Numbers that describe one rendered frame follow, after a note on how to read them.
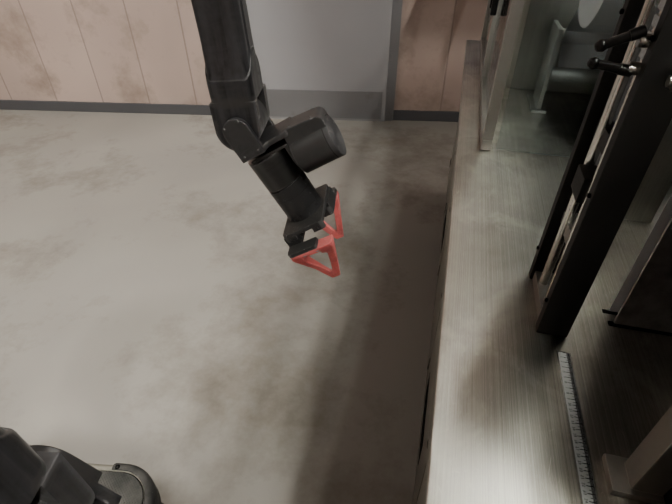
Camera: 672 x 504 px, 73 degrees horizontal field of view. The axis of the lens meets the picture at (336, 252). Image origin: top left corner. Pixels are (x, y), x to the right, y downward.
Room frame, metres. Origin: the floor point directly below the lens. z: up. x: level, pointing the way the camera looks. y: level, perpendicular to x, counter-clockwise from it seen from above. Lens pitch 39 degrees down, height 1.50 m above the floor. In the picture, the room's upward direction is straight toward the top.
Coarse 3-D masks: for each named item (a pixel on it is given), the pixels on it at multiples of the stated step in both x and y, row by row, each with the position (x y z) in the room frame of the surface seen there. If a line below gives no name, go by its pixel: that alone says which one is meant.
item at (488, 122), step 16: (496, 0) 1.73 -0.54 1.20; (512, 0) 1.22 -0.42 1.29; (496, 16) 1.78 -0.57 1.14; (512, 16) 1.21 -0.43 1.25; (512, 32) 1.21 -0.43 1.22; (480, 48) 2.23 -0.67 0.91; (512, 48) 1.21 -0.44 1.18; (480, 64) 1.99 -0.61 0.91; (480, 80) 1.79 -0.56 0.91; (496, 80) 1.22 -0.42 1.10; (480, 96) 1.62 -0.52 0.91; (496, 96) 1.21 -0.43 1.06; (480, 112) 1.47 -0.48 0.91; (496, 112) 1.21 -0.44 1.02; (480, 128) 1.34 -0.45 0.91; (480, 144) 1.23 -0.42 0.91
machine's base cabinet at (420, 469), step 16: (448, 176) 2.39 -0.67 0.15; (448, 192) 1.96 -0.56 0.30; (448, 208) 1.65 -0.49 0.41; (448, 224) 1.41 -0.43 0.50; (432, 336) 1.08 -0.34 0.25; (432, 352) 0.94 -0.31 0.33; (432, 368) 0.82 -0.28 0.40; (432, 384) 0.72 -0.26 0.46; (416, 480) 0.59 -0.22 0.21; (416, 496) 0.51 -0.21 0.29
